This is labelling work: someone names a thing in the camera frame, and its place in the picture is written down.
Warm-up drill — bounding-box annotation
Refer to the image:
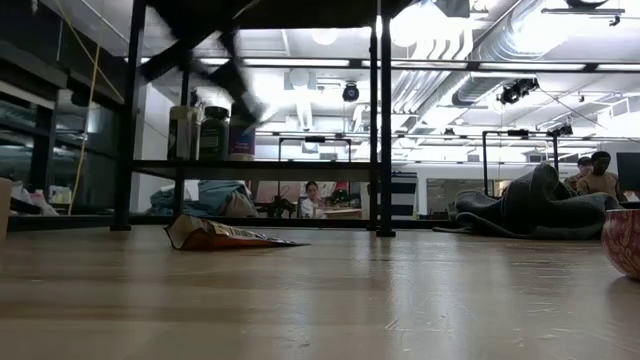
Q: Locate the black ceiling camera rig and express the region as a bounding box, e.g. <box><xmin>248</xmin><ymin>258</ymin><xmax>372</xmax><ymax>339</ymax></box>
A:
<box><xmin>496</xmin><ymin>77</ymin><xmax>541</xmax><ymax>106</ymax></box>

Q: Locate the striped storage bin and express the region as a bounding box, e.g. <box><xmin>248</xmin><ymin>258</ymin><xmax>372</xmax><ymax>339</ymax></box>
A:
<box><xmin>389</xmin><ymin>171</ymin><xmax>419</xmax><ymax>221</ymax></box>

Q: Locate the dark monitor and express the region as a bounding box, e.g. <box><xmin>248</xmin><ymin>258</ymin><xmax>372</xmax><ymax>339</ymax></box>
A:
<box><xmin>615</xmin><ymin>152</ymin><xmax>640</xmax><ymax>193</ymax></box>

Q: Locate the black metal rig frame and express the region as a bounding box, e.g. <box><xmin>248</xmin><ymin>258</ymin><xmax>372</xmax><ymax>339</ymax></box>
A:
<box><xmin>7</xmin><ymin>214</ymin><xmax>454</xmax><ymax>231</ymax></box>

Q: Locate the black lid purple label jar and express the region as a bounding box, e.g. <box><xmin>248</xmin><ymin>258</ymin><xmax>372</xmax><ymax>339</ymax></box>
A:
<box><xmin>228</xmin><ymin>112</ymin><xmax>257</xmax><ymax>162</ymax></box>

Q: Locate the black metal wood shelf unit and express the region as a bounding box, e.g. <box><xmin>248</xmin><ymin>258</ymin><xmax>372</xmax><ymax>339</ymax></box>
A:
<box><xmin>110</xmin><ymin>0</ymin><xmax>419</xmax><ymax>239</ymax></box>

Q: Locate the black stand frame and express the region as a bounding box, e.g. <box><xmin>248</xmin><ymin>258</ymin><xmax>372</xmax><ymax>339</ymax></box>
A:
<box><xmin>277</xmin><ymin>135</ymin><xmax>353</xmax><ymax>164</ymax></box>
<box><xmin>481</xmin><ymin>128</ymin><xmax>561</xmax><ymax>197</ymax></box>

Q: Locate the long ceiling light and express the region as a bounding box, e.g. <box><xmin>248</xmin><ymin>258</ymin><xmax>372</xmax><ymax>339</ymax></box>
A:
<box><xmin>477</xmin><ymin>61</ymin><xmax>587</xmax><ymax>72</ymax></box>
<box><xmin>197</xmin><ymin>56</ymin><xmax>351</xmax><ymax>68</ymax></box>

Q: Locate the yellow cable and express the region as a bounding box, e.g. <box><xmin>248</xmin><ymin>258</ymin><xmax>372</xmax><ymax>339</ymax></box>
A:
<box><xmin>55</xmin><ymin>0</ymin><xmax>126</xmax><ymax>216</ymax></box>

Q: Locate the gray cloth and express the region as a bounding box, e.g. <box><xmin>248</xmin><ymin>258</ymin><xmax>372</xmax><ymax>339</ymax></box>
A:
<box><xmin>432</xmin><ymin>163</ymin><xmax>625</xmax><ymax>241</ymax></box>

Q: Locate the dark storage rack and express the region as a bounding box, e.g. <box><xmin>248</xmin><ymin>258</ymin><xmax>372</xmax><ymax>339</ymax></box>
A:
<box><xmin>0</xmin><ymin>38</ymin><xmax>69</xmax><ymax>217</ymax></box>

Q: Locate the brown spice packet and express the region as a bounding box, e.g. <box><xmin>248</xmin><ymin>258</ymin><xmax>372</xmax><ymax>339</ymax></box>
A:
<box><xmin>163</xmin><ymin>214</ymin><xmax>311</xmax><ymax>252</ymax></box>

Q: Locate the cardboard square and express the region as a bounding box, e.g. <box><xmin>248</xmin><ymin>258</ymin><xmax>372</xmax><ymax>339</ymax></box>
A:
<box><xmin>0</xmin><ymin>177</ymin><xmax>14</xmax><ymax>241</ymax></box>

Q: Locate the person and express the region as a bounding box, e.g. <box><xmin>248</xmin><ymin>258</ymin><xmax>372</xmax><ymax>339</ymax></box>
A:
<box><xmin>579</xmin><ymin>150</ymin><xmax>626</xmax><ymax>202</ymax></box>
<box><xmin>563</xmin><ymin>155</ymin><xmax>594</xmax><ymax>194</ymax></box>
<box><xmin>299</xmin><ymin>180</ymin><xmax>327</xmax><ymax>220</ymax></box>

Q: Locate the teal cloth pile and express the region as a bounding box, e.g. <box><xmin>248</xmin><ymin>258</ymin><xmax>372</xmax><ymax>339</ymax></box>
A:
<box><xmin>149</xmin><ymin>179</ymin><xmax>259</xmax><ymax>218</ymax></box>

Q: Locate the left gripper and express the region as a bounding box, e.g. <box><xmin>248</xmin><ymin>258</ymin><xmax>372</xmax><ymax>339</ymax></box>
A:
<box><xmin>139</xmin><ymin>0</ymin><xmax>269</xmax><ymax>126</ymax></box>

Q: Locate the green lid spice jar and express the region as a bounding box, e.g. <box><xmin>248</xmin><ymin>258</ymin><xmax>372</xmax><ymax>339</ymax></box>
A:
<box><xmin>199</xmin><ymin>105</ymin><xmax>231</xmax><ymax>162</ymax></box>

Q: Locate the white plastic bag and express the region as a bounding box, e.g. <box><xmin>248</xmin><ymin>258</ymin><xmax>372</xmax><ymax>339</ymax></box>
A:
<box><xmin>9</xmin><ymin>180</ymin><xmax>60</xmax><ymax>217</ymax></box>

